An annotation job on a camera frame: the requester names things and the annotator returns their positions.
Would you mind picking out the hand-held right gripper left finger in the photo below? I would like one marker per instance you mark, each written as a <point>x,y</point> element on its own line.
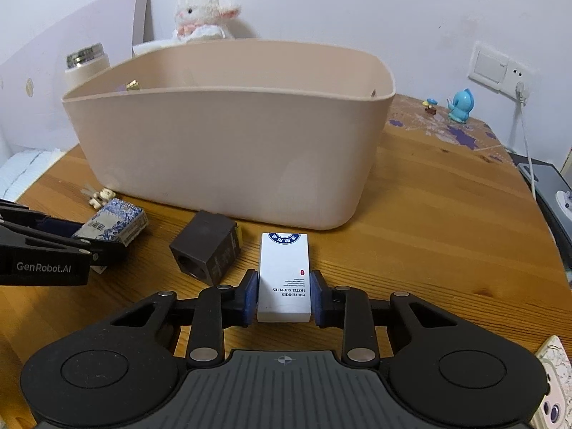
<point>250,299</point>

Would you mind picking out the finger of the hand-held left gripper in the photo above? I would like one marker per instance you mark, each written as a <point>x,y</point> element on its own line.
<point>53,245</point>
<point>27,220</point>

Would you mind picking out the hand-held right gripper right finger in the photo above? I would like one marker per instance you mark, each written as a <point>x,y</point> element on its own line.
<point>318,299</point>

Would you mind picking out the white rectangular box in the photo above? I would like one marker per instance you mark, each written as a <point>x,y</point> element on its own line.
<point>283,268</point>

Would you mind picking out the blue white patterned box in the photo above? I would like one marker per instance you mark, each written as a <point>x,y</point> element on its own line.
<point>116,222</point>

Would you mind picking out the beige plastic storage bin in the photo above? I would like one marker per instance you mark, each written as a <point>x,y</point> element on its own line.
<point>223,152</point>

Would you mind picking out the white quilted cloth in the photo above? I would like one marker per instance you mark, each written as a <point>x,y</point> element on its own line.
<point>27,172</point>

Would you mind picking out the dark brown cube box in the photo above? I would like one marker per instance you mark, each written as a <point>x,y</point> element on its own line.
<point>201,243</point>

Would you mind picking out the white steel-lid thermos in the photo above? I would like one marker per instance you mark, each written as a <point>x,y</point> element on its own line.
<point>85,69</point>

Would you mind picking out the gold foil item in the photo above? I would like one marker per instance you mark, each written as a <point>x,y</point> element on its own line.
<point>133,85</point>

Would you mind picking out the small mushroom figurine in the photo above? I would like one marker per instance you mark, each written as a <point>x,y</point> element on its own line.
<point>430,106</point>

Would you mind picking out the blue cartoon figurine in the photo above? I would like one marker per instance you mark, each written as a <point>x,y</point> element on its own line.
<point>460,105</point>

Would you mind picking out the grey flat device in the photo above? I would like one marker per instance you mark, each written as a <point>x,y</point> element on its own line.
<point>554,232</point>

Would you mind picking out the phone in floral case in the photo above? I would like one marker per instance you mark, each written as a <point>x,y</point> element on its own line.
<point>556,384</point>

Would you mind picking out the small white purple toy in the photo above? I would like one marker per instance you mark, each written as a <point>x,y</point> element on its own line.
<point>564,201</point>

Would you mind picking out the white plush lamb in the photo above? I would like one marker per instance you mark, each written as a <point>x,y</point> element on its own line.
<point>201,13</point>

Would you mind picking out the white wall switch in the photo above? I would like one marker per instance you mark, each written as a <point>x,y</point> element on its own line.
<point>488,66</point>

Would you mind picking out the white wall socket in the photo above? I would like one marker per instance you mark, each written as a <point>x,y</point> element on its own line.
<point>520,76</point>

